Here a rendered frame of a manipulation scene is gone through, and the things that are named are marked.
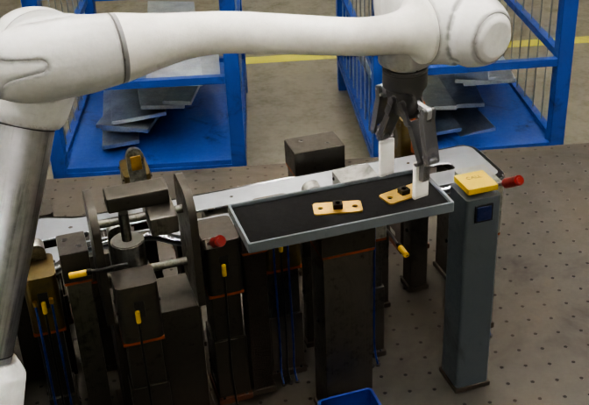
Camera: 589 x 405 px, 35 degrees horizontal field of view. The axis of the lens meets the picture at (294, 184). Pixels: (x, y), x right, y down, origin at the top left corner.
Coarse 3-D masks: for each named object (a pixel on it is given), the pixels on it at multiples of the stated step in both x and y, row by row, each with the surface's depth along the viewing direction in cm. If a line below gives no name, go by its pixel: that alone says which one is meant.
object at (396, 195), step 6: (402, 186) 167; (408, 186) 169; (390, 192) 167; (396, 192) 167; (402, 192) 165; (408, 192) 166; (384, 198) 165; (396, 198) 165; (402, 198) 165; (408, 198) 165; (390, 204) 164
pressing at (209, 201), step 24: (336, 168) 211; (408, 168) 209; (456, 168) 208; (216, 192) 203; (240, 192) 203; (264, 192) 202; (288, 192) 202; (216, 216) 194; (48, 240) 189; (168, 240) 188
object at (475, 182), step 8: (456, 176) 172; (464, 176) 172; (472, 176) 172; (480, 176) 171; (488, 176) 171; (464, 184) 169; (472, 184) 169; (480, 184) 169; (488, 184) 169; (496, 184) 169; (472, 192) 168; (480, 192) 168
